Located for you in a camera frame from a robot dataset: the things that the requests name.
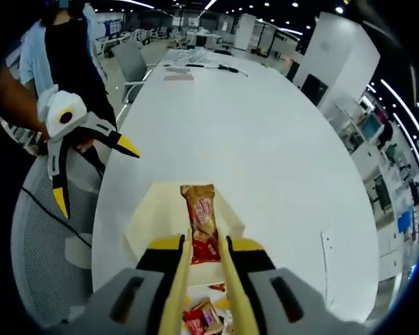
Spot cream hexagonal tray container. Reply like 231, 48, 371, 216
123, 181, 247, 285

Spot person's left hand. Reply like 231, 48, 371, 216
75, 138, 96, 154

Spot black cable with plug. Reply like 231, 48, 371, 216
218, 64, 249, 76

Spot long red snack bar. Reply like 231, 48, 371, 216
179, 184, 220, 241

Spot blue storage box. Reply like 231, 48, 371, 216
397, 205, 415, 233

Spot blue notice board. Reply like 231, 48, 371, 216
103, 17, 125, 38

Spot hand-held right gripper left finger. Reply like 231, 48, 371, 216
61, 234, 186, 335

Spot ceiling spot lights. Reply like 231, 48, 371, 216
174, 0, 345, 15

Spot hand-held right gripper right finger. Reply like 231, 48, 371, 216
226, 236, 369, 335

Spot clear plastic wrap heap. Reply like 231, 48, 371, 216
162, 48, 221, 67

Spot yellow food tongs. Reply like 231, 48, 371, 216
159, 226, 261, 335

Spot black mesh desk chair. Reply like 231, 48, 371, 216
373, 176, 394, 212

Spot white cabinet row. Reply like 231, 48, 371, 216
335, 87, 419, 276

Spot light blue panel machine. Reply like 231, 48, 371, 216
361, 113, 383, 142

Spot grey mesh office chair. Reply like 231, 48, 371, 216
10, 146, 108, 329

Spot row of white office chairs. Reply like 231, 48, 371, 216
97, 27, 172, 53

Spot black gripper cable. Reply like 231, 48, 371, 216
20, 186, 94, 248

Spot ceiling light strip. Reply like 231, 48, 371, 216
392, 112, 419, 172
380, 78, 419, 147

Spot pale pink flat pad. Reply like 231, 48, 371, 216
163, 66, 195, 82

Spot pile of snack packets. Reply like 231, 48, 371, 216
181, 283, 240, 335

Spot white table cable cover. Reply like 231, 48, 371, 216
319, 230, 336, 310

